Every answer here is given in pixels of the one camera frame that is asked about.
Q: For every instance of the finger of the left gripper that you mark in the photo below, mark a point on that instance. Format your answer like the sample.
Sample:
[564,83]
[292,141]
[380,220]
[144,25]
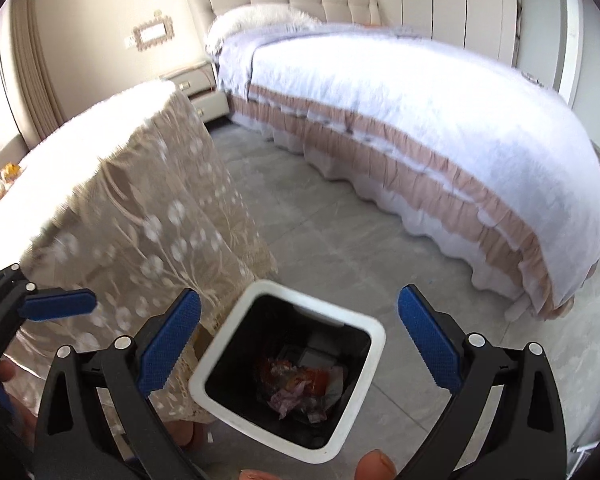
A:
[21,300]

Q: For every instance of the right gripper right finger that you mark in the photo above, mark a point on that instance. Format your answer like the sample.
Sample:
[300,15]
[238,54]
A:
[527,435]

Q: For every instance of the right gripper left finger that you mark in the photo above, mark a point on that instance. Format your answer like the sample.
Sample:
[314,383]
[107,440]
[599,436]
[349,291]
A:
[96,420]

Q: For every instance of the red rice cracker wrapper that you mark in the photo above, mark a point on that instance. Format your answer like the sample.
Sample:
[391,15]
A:
[282,374]

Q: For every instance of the purple snack wrapper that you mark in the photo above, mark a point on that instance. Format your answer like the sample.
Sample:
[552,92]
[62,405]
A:
[285,401]

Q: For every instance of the white square trash bin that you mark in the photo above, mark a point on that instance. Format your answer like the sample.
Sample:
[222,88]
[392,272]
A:
[269,322]

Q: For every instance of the person's left hand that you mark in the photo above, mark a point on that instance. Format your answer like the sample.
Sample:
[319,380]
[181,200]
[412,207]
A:
[23,423]

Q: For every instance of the person's right hand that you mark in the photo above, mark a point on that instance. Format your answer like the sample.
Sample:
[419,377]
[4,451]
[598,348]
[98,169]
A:
[223,453]

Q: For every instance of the yellow candy wrapper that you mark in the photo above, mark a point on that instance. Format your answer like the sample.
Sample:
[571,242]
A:
[10,172]

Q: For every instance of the beige window seat cushion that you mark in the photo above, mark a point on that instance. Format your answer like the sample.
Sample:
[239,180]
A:
[13,147]

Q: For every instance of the beige embroidered tablecloth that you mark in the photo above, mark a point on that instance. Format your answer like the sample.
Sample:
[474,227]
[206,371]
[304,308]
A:
[131,200]

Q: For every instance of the bed with lavender cover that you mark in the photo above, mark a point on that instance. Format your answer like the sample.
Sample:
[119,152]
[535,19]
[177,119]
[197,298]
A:
[492,166]

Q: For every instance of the grey bedside nightstand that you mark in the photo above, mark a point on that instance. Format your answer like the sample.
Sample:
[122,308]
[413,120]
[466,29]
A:
[199,83]

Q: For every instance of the white fluffy pillow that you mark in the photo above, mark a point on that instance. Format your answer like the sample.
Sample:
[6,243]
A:
[255,16]

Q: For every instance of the beige wardrobe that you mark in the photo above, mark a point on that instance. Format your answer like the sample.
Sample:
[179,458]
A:
[543,38]

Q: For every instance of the ornate framed wall switch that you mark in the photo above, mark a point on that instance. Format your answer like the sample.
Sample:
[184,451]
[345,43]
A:
[152,33]

